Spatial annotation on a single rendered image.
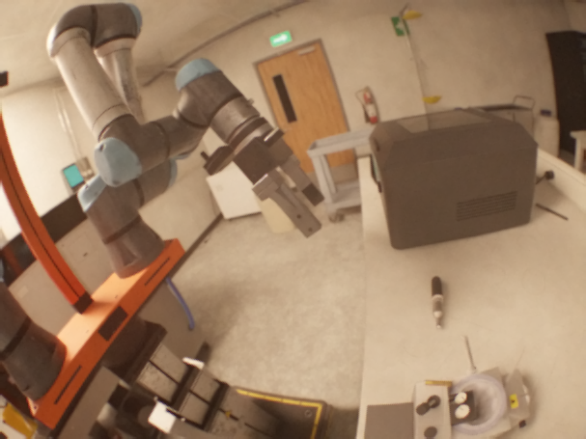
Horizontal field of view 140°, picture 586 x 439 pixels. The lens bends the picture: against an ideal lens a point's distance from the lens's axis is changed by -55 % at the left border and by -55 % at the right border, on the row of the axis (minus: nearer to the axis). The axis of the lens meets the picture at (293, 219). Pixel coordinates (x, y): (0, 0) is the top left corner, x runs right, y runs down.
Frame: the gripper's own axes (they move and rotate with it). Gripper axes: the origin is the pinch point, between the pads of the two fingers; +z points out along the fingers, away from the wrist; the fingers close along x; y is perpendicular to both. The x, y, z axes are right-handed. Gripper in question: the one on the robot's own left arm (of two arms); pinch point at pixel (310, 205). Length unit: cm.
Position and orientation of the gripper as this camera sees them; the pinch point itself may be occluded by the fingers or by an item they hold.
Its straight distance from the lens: 39.3
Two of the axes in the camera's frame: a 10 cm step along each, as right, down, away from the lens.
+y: 7.4, -5.6, -3.6
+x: 1.6, -3.8, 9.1
